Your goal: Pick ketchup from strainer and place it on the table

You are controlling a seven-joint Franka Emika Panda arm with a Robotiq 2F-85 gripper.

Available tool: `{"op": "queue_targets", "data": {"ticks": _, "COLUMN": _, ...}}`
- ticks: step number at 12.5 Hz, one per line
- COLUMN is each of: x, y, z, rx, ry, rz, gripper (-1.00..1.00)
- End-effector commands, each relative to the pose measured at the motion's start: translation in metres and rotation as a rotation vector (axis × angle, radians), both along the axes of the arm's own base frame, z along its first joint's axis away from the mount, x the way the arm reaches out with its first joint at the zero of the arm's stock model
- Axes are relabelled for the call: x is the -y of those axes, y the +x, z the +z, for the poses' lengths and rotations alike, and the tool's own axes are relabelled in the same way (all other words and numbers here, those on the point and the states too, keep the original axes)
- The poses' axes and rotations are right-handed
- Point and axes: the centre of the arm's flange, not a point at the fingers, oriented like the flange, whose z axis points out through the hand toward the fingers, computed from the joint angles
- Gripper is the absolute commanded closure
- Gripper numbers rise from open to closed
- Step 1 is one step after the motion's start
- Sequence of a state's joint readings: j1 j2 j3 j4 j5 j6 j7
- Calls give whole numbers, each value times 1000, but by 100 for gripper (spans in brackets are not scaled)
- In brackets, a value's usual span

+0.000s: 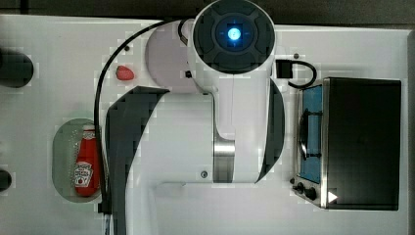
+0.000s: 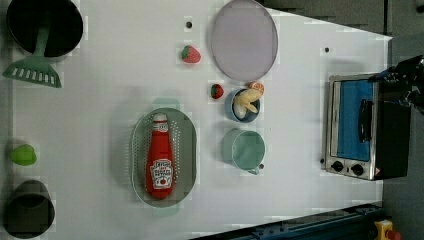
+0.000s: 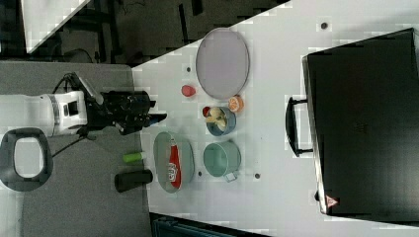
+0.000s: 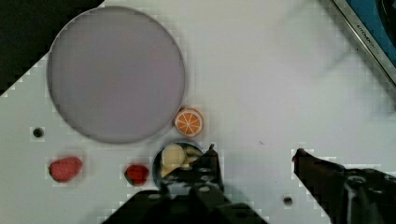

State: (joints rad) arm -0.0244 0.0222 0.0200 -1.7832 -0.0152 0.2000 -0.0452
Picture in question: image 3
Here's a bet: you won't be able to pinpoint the black toaster oven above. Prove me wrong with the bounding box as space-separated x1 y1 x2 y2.
301 28 419 226

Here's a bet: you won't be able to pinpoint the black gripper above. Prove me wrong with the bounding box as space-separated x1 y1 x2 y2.
86 91 167 135

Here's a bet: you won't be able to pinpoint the large grey round plate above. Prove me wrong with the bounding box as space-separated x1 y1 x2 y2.
196 28 250 100

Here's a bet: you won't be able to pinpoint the red plush strawberry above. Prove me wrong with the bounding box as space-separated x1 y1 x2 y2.
203 107 210 118

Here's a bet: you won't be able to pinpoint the grey ring-shaped headrest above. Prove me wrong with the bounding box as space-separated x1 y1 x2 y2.
0 127 53 192

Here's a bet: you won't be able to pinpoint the green mug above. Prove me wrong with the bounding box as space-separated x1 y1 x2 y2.
204 141 241 183

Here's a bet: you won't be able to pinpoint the green marker tube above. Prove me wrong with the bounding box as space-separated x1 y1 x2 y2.
123 152 144 163

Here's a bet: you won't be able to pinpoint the plush orange slice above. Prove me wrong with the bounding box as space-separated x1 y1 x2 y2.
228 96 244 113

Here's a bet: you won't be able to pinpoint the pink plush strawberry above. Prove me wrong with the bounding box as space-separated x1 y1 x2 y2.
181 85 196 98

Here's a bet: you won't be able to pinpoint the red plush ketchup bottle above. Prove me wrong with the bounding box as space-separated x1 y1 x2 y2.
168 139 182 189

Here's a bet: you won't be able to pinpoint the black cylinder cup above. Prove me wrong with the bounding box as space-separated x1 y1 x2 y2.
114 170 153 193

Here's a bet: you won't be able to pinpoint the yellow plush chips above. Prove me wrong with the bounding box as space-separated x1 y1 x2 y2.
206 107 226 130

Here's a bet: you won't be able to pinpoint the blue bowl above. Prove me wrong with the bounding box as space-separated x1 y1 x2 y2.
206 107 236 136

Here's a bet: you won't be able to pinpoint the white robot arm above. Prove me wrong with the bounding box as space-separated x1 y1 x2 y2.
1 91 167 137

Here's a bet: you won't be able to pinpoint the green oval strainer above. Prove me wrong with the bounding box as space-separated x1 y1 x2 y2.
153 131 195 194

